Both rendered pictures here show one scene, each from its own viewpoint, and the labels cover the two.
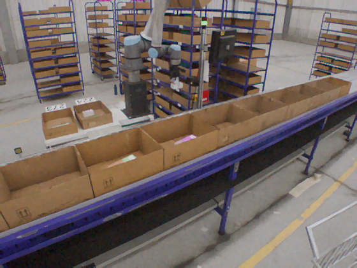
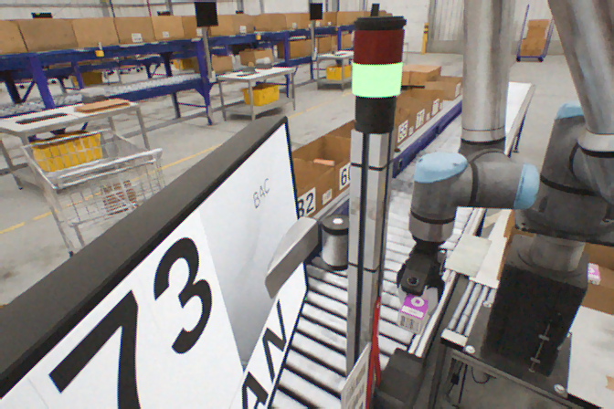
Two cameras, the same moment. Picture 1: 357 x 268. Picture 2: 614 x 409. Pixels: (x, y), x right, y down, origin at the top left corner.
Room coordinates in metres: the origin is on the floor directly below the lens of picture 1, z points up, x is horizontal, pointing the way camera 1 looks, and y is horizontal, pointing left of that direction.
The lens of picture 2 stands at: (2.61, -0.42, 1.67)
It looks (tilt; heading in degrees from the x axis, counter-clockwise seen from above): 28 degrees down; 159
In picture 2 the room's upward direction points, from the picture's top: 2 degrees counter-clockwise
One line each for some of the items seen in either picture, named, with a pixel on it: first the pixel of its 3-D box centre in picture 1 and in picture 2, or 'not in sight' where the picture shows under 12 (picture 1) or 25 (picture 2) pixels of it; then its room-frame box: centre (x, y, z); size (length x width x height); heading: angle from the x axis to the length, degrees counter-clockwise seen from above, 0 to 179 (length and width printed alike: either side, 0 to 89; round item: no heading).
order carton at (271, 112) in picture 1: (257, 113); not in sight; (1.69, -0.64, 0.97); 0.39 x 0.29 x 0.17; 125
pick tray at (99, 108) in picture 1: (92, 113); (560, 265); (1.97, 0.83, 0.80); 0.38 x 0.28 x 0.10; 35
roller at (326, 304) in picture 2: not in sight; (344, 311); (1.78, 0.02, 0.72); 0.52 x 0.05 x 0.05; 35
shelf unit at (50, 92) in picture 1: (53, 51); not in sight; (4.62, 2.61, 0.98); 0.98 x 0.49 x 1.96; 122
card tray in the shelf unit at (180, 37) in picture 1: (191, 37); not in sight; (3.02, -0.14, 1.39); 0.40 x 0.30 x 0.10; 34
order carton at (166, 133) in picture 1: (178, 140); (285, 193); (1.24, 0.00, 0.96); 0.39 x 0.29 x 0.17; 125
